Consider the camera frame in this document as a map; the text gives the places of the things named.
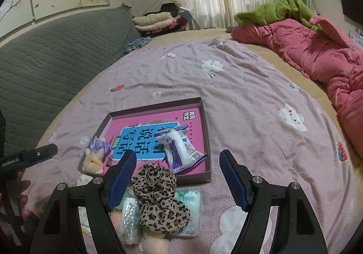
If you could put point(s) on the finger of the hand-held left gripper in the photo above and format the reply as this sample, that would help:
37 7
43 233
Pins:
39 153

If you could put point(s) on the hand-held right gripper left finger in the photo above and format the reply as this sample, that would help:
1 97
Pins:
122 177

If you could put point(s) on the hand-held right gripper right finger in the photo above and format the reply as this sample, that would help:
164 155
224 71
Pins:
233 179

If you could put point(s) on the leopard print scrunchie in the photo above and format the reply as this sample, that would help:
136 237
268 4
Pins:
153 183

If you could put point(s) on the purple dress plush rabbit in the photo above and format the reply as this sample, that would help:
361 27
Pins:
93 162

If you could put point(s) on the shallow cardboard box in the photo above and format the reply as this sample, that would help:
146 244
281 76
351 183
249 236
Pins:
206 143

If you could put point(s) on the pink dress plush rabbit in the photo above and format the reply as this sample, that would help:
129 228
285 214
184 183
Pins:
154 244

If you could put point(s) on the peach soft ball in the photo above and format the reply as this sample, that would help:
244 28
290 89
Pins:
116 220

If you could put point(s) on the person's left hand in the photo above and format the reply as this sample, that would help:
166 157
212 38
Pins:
24 187

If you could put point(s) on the white round cotton pad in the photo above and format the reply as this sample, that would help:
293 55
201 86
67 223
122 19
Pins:
224 242
229 215

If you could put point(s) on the clear wrapped white roll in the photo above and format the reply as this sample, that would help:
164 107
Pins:
130 217

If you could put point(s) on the green tissue pack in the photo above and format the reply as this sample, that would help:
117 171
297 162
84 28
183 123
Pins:
188 203

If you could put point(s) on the pink workbook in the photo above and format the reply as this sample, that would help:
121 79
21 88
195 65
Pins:
136 126

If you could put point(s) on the white purple plastic packet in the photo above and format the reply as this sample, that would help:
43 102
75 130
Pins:
181 149

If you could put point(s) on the purple printed bed sheet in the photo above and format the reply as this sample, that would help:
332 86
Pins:
241 95

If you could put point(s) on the grey quilted headboard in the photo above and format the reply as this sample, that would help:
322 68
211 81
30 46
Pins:
56 58

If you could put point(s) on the blue patterned cloth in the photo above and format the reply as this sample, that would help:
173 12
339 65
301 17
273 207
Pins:
136 44

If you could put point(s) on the tan bed mattress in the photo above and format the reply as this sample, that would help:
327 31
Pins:
192 34

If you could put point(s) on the pink quilt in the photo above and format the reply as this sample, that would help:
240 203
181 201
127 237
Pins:
312 50

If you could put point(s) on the pink folded blanket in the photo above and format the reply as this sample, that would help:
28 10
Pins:
153 27

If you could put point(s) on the cream folded blanket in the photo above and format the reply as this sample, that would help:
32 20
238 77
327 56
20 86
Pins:
151 19

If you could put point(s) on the dark floral folded cloth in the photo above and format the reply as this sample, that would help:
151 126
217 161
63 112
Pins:
178 24

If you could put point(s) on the green blanket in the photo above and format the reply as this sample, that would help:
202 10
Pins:
272 10

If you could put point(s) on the black garment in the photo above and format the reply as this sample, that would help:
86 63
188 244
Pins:
169 8

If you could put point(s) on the black wall television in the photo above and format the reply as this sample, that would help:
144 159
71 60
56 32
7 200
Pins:
351 4

